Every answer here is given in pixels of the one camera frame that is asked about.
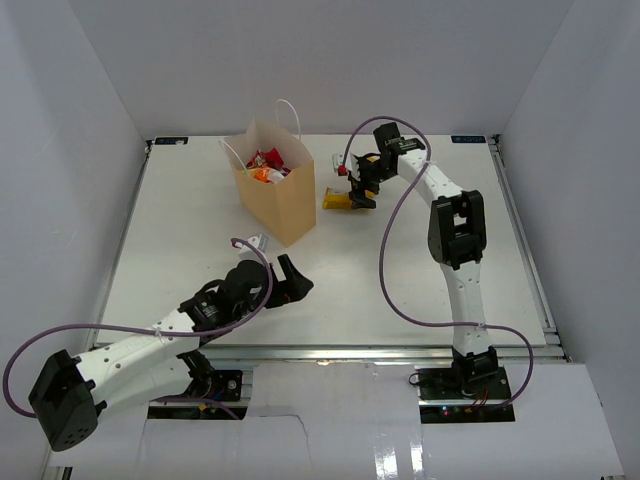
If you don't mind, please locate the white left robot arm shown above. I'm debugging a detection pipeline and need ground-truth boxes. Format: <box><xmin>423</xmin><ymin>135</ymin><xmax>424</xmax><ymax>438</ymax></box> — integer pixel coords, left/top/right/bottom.
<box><xmin>28</xmin><ymin>254</ymin><xmax>314</xmax><ymax>452</ymax></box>

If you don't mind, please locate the orange snack packet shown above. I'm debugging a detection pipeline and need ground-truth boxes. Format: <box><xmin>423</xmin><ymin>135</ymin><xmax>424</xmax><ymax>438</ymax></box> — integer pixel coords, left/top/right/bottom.
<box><xmin>248</xmin><ymin>165</ymin><xmax>290</xmax><ymax>184</ymax></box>

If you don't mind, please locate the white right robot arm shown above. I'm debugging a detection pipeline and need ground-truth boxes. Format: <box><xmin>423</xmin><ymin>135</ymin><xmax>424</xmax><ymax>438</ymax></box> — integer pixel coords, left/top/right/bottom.
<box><xmin>334</xmin><ymin>115</ymin><xmax>499</xmax><ymax>399</ymax></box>

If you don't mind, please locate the aluminium front rail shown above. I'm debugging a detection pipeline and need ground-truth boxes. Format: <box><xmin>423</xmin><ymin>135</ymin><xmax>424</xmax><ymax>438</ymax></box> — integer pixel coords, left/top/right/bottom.
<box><xmin>74</xmin><ymin>343</ymin><xmax>569</xmax><ymax>364</ymax></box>

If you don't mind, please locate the blue corner marker tag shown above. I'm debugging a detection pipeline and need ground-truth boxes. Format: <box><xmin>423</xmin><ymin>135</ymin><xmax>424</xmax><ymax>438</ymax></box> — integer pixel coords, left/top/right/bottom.
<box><xmin>451</xmin><ymin>135</ymin><xmax>486</xmax><ymax>144</ymax></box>

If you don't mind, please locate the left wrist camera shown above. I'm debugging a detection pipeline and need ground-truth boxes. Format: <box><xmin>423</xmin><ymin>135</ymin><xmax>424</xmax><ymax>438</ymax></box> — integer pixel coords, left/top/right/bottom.
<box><xmin>231</xmin><ymin>233</ymin><xmax>269</xmax><ymax>254</ymax></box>

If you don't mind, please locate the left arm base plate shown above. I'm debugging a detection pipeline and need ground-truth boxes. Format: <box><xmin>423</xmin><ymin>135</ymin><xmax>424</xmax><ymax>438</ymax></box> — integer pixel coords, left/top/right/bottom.
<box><xmin>147</xmin><ymin>370</ymin><xmax>247</xmax><ymax>421</ymax></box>

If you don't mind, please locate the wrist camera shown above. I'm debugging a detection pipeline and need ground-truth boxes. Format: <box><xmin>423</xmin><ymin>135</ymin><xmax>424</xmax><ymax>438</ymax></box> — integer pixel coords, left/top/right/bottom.
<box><xmin>231</xmin><ymin>233</ymin><xmax>269</xmax><ymax>254</ymax></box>
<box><xmin>332</xmin><ymin>153</ymin><xmax>358</xmax><ymax>177</ymax></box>

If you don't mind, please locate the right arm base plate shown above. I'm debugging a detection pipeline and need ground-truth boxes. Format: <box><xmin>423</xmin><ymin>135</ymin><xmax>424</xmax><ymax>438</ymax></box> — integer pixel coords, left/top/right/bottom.
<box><xmin>408</xmin><ymin>367</ymin><xmax>516</xmax><ymax>425</ymax></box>

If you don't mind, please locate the small red triangular snack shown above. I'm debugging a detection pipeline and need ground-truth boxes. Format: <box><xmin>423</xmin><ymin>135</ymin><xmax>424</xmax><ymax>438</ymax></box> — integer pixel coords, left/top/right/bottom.
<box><xmin>246</xmin><ymin>148</ymin><xmax>284</xmax><ymax>170</ymax></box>

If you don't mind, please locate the brown paper bag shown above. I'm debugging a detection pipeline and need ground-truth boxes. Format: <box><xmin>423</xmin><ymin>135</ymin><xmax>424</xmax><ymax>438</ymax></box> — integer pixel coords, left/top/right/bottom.
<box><xmin>219</xmin><ymin>118</ymin><xmax>316</xmax><ymax>247</ymax></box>

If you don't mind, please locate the white front cover sheet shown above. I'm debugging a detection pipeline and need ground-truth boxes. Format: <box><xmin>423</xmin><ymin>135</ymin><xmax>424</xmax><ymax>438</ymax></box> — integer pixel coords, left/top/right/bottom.
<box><xmin>49</xmin><ymin>363</ymin><xmax>623</xmax><ymax>479</ymax></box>

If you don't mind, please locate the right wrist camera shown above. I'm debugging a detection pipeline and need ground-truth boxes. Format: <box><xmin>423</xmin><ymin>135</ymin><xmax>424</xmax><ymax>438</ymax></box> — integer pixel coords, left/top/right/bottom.
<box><xmin>332</xmin><ymin>153</ymin><xmax>358</xmax><ymax>177</ymax></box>

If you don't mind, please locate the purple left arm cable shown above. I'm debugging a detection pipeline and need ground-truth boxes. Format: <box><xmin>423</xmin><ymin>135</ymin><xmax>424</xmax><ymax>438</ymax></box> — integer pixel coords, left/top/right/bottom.
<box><xmin>2</xmin><ymin>237</ymin><xmax>275</xmax><ymax>420</ymax></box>

